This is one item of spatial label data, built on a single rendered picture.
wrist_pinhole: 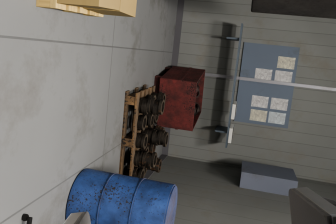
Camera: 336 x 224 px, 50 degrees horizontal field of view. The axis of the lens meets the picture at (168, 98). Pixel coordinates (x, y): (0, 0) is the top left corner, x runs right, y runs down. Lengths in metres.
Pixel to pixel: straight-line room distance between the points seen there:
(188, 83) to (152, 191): 2.65
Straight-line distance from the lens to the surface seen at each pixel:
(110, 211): 3.35
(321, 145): 7.13
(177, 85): 5.65
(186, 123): 5.80
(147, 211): 3.26
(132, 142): 4.58
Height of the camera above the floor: 1.42
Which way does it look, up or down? 12 degrees down
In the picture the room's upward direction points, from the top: 98 degrees clockwise
